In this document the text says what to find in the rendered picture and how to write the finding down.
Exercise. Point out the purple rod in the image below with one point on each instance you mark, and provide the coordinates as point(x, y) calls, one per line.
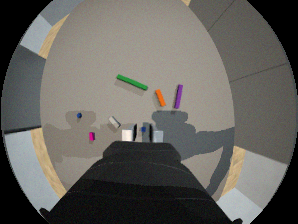
point(178, 96)

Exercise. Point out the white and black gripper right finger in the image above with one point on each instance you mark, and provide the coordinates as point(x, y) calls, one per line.
point(155, 135)

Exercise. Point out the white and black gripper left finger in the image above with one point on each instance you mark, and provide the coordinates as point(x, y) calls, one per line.
point(130, 133)

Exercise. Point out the green rod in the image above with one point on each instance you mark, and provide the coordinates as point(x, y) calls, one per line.
point(132, 82)

